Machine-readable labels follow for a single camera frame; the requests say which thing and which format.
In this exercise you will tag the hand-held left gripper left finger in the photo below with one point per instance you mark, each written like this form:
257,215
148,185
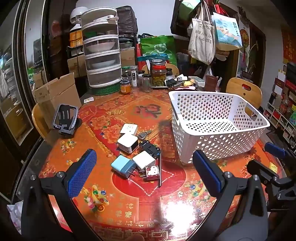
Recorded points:
81,176

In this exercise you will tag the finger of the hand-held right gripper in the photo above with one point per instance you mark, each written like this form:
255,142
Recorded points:
261,169
275,150

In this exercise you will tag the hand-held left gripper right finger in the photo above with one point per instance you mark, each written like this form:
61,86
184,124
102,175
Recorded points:
207,171

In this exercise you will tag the light blue charger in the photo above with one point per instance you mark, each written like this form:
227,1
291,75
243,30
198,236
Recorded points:
122,166

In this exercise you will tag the white perforated plastic basket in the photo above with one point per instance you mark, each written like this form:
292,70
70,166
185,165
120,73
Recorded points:
215,125

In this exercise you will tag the pink cartoon cat charger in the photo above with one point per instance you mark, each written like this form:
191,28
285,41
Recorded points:
151,173

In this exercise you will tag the white and black charger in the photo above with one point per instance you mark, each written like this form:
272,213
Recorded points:
127,143

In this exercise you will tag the plain white charger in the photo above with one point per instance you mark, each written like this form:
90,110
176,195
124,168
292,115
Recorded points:
144,160

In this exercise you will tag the white charger with green print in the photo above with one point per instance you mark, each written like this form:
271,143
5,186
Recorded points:
128,128

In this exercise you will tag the white cubby shelf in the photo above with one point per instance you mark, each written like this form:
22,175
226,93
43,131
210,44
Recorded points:
281,115

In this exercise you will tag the thin metal rod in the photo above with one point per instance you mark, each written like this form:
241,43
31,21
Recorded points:
159,169

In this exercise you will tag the red printed tablecloth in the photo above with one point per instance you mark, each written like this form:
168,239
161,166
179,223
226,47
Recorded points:
129,208

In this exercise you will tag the black phone stand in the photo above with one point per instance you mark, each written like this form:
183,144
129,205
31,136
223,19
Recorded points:
66,119

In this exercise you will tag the black rectangular gadget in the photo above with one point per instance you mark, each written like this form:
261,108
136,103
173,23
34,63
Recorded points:
150,148

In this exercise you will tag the wooden chair with slot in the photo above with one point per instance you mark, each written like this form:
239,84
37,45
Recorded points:
244,92

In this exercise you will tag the open cardboard box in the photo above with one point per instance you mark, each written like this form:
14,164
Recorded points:
57,92

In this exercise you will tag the brown clay mug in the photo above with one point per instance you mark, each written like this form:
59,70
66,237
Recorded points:
211,81

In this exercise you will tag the potted plant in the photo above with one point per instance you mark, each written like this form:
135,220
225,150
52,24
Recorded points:
251,62

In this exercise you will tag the small orange jar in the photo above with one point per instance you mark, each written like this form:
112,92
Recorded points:
125,87

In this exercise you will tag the empty glass jar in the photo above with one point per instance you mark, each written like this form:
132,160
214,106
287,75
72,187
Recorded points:
147,82

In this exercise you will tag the pickle jar with red lid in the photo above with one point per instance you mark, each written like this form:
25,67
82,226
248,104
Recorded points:
158,75

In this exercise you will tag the brown cardboard carton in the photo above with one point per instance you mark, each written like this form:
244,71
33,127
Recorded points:
77,62

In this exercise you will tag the beige canvas tote bag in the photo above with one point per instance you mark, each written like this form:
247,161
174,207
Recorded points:
201,44

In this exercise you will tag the blue printed paper bag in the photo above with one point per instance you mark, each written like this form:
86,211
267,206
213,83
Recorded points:
225,32

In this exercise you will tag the tiered clear food cover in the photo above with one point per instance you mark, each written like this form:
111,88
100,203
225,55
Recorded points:
101,48

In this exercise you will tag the green shopping bag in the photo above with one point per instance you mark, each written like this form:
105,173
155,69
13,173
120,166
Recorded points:
159,48

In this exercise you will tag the white desk fan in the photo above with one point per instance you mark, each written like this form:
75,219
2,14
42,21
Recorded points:
77,15

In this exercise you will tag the black garbage bag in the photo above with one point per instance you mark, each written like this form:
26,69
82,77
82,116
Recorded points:
127,17

